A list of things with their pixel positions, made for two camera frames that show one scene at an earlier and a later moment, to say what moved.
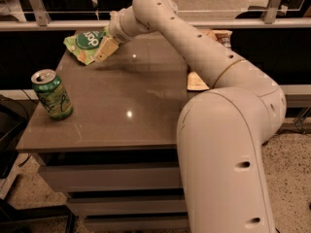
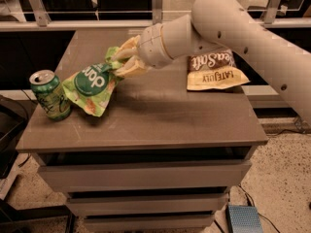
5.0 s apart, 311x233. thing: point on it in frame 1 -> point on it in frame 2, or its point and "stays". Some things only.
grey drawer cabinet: x=116 y=155 stays
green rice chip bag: x=84 y=45 -> x=92 y=85
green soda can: x=52 y=94 stays
